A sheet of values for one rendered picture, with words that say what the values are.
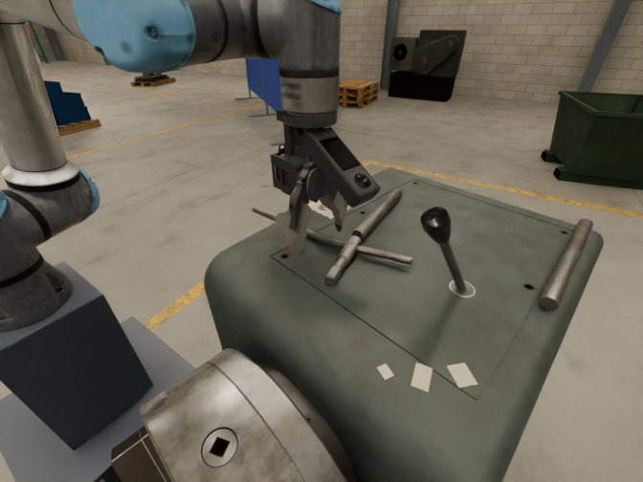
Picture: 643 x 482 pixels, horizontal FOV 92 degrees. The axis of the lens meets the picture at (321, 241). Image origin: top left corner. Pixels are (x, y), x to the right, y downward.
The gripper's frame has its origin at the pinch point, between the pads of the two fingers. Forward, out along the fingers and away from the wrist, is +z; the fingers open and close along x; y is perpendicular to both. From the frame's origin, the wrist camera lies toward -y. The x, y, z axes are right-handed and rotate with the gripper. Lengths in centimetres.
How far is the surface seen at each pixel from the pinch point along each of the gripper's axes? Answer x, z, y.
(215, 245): -61, 128, 191
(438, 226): 0.8, -11.4, -18.7
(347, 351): 11.7, 2.4, -16.0
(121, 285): 14, 128, 194
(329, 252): -0.7, 2.2, -1.2
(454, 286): -7.6, 2.1, -20.0
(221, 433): 26.8, 4.1, -12.5
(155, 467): 33.1, 10.8, -7.0
